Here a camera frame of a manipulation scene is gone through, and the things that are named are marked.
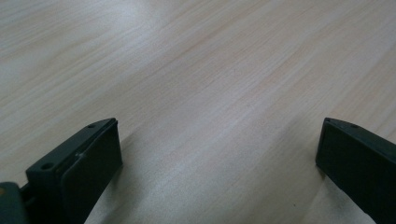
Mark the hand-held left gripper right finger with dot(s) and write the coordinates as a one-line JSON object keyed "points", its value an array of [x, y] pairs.
{"points": [[358, 161]]}

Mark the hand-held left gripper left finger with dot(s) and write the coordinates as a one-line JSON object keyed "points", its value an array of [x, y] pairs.
{"points": [[77, 174]]}

